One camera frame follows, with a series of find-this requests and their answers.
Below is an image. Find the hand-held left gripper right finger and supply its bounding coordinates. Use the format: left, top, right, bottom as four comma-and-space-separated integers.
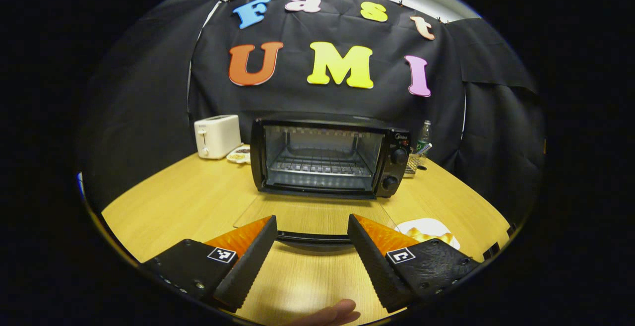
347, 213, 482, 313

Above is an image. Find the metal mesh holder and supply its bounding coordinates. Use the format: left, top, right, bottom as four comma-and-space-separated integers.
404, 151, 422, 175

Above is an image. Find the black backdrop cloth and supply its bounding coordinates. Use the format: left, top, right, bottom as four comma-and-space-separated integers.
79, 0, 546, 227

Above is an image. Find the small dish of snacks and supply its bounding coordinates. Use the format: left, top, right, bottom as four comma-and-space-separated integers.
226, 144, 252, 164

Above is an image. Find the metal oven rack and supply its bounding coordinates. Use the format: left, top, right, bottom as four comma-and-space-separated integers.
269, 146, 374, 179

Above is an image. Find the black electric oven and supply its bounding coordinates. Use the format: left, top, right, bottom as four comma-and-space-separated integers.
233, 113, 412, 246

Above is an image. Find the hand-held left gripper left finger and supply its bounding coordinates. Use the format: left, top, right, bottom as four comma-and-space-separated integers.
141, 215, 278, 313

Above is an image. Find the white toaster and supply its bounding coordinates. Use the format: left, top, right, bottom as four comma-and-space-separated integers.
194, 115, 243, 160

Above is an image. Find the clear plastic water bottle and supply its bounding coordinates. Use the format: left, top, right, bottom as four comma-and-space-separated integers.
416, 120, 432, 155

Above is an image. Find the golden croissant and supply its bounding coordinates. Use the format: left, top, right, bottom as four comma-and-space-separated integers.
408, 228, 454, 246

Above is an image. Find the white square plate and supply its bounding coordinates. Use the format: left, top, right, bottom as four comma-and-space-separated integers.
395, 218, 461, 251

